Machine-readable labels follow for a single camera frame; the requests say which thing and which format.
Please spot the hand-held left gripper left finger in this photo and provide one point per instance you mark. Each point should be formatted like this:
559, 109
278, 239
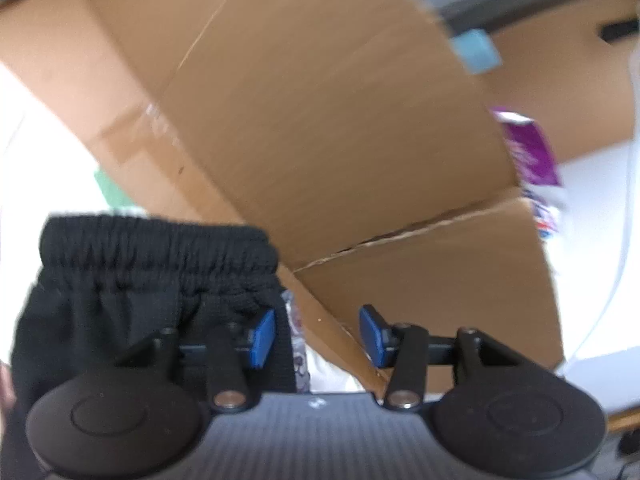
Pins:
262, 337

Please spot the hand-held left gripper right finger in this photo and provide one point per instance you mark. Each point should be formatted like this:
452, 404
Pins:
372, 335

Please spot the black shorts with patterned trim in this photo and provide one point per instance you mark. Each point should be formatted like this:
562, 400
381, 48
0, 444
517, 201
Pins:
125, 300

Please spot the long brown cardboard sheet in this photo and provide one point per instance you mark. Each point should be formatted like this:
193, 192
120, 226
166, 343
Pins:
325, 135

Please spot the purple white refill pouch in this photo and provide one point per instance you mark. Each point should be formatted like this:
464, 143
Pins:
530, 155

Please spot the tall brown cardboard panel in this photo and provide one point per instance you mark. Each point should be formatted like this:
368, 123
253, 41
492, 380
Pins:
565, 100

